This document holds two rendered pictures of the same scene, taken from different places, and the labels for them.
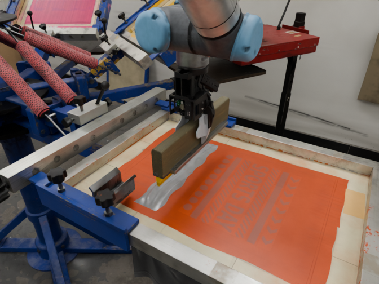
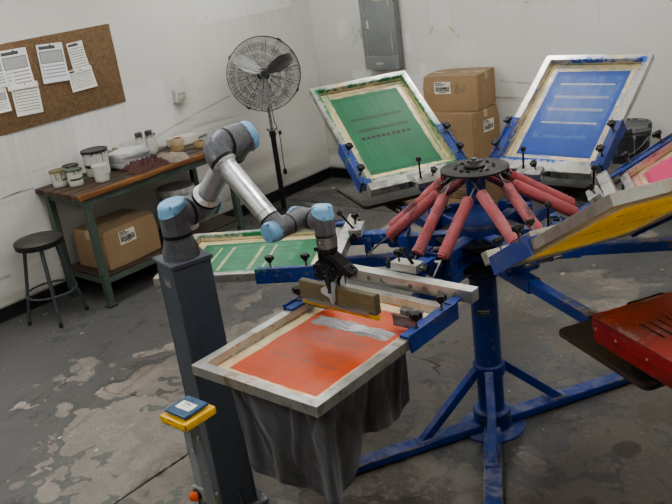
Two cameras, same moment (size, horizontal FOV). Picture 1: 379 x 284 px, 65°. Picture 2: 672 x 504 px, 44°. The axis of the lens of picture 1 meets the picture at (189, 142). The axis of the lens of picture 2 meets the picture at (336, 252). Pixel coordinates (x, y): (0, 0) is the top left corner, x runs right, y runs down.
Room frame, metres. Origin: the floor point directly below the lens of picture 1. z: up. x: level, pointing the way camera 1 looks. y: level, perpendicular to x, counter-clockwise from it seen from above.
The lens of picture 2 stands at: (1.26, -2.67, 2.28)
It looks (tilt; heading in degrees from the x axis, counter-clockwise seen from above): 20 degrees down; 102
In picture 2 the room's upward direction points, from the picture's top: 8 degrees counter-clockwise
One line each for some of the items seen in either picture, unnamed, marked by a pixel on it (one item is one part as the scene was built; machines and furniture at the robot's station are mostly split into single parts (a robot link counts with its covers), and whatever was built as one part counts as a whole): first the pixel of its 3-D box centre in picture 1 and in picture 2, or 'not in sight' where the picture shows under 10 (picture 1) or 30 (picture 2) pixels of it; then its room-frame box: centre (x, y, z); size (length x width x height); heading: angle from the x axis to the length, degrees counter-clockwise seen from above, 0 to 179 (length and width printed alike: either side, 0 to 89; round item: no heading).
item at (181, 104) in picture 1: (190, 91); (328, 262); (0.67, 0.00, 1.23); 0.09 x 0.08 x 0.12; 149
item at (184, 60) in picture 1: (193, 56); (326, 241); (0.67, -0.01, 1.31); 0.08 x 0.08 x 0.05
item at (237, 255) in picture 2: not in sight; (281, 235); (0.28, 0.82, 1.05); 1.08 x 0.61 x 0.23; 179
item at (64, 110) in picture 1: (79, 119); (416, 270); (0.94, 0.39, 1.02); 0.17 x 0.06 x 0.05; 59
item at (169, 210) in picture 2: not in sight; (175, 215); (0.03, 0.25, 1.37); 0.13 x 0.12 x 0.14; 58
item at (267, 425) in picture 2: not in sight; (282, 435); (0.50, -0.34, 0.74); 0.45 x 0.03 x 0.43; 149
